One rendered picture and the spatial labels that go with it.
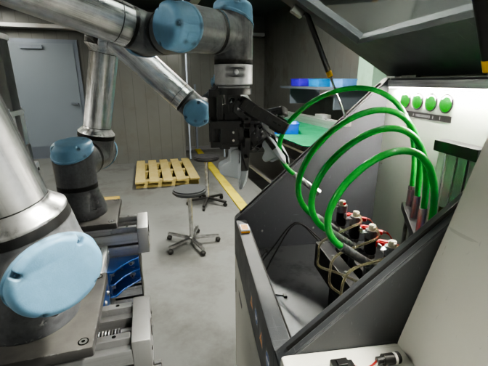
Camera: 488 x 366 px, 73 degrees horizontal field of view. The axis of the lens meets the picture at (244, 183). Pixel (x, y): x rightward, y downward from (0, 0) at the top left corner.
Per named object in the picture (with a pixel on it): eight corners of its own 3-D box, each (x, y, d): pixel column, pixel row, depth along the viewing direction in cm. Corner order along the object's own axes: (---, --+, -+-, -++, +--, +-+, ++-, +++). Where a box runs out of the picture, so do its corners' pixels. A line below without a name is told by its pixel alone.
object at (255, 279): (236, 258, 125) (235, 219, 121) (247, 257, 126) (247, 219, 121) (271, 413, 67) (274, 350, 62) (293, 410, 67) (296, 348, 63)
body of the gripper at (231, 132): (209, 144, 72) (207, 87, 68) (247, 144, 73) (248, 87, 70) (210, 152, 65) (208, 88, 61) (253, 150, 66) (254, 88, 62)
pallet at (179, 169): (137, 167, 575) (136, 160, 571) (191, 164, 597) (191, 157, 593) (131, 191, 449) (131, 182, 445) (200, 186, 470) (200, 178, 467)
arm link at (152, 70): (69, -31, 80) (221, 107, 89) (90, -18, 90) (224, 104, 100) (43, 9, 83) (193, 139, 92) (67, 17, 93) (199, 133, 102)
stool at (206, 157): (217, 213, 372) (216, 162, 354) (181, 208, 390) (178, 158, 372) (235, 200, 417) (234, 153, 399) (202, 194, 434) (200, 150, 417)
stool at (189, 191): (216, 229, 333) (214, 178, 317) (225, 254, 286) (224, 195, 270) (167, 234, 322) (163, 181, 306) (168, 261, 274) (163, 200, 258)
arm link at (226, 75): (249, 65, 68) (255, 63, 61) (249, 88, 70) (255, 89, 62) (213, 65, 67) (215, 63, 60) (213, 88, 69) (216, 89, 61)
